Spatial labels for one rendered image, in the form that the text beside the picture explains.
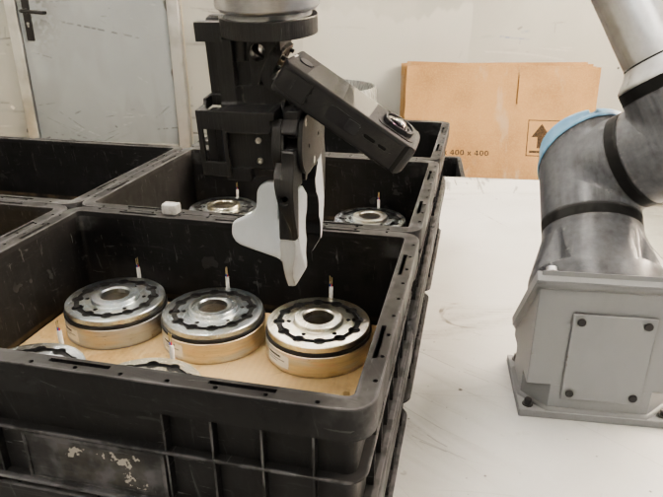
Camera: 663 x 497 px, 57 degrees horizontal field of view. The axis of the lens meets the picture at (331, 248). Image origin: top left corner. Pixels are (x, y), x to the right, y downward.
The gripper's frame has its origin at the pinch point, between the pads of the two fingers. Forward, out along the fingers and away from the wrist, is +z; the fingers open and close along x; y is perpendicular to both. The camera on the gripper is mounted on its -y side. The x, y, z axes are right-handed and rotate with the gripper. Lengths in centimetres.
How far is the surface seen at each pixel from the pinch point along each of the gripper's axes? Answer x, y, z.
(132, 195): -21.2, 29.6, 6.3
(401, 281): 0.4, -8.2, 1.5
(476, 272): -50, -16, 31
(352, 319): -3.5, -3.1, 9.0
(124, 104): -293, 196, 82
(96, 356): 4.2, 20.9, 11.1
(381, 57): -312, 39, 55
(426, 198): -22.8, -8.5, 4.5
